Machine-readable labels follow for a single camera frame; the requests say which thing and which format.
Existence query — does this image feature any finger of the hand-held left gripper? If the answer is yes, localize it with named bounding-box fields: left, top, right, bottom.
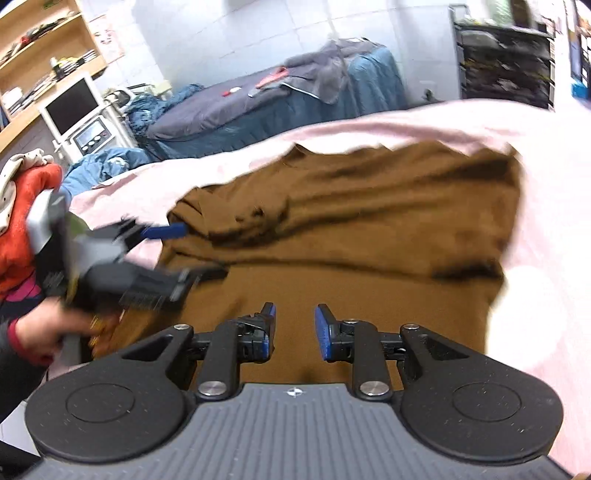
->
left=111, top=220, right=188, bottom=252
left=173, top=263, right=229, bottom=296

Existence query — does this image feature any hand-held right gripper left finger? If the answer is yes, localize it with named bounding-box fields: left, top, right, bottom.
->
left=121, top=302, right=278, bottom=401

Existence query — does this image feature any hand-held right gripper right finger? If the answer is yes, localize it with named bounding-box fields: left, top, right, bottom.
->
left=315, top=304, right=467, bottom=400

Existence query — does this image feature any brown knit sweater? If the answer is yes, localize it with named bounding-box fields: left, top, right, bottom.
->
left=157, top=141, right=525, bottom=393

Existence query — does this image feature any person's left forearm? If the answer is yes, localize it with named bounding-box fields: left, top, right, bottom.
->
left=0, top=318, right=49, bottom=423

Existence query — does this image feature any person's left hand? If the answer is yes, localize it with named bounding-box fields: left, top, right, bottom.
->
left=9, top=300, right=109, bottom=366

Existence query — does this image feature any light blue crumpled sheet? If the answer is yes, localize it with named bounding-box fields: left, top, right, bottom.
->
left=60, top=148, right=153, bottom=195

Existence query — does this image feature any orange knit garment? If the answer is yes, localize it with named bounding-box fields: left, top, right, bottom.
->
left=0, top=164, right=63, bottom=296

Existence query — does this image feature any dark blue crumpled blanket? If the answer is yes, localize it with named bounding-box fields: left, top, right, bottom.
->
left=127, top=83, right=204, bottom=139

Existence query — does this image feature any cream garment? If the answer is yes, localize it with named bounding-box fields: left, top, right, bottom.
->
left=0, top=150, right=54, bottom=232

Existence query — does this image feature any blue skirted massage bed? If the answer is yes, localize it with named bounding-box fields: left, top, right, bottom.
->
left=145, top=39, right=407, bottom=162

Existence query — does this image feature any white beauty machine with screen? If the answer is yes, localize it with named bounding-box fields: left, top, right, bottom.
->
left=39, top=74, right=139, bottom=162

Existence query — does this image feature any red cloth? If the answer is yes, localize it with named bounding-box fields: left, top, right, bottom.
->
left=255, top=67, right=288, bottom=88

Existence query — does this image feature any pink polka dot bedsheet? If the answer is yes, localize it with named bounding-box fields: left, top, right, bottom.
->
left=0, top=99, right=591, bottom=476

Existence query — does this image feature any grey towel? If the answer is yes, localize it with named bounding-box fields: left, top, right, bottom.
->
left=247, top=39, right=389, bottom=104

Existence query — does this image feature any black trolley rack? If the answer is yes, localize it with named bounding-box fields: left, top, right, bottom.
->
left=450, top=4, right=555, bottom=112

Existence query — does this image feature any white wall poster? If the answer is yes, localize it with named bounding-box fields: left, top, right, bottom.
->
left=90, top=14, right=125, bottom=63

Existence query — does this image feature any wooden wall shelf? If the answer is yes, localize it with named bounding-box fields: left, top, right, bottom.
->
left=0, top=0, right=125, bottom=153

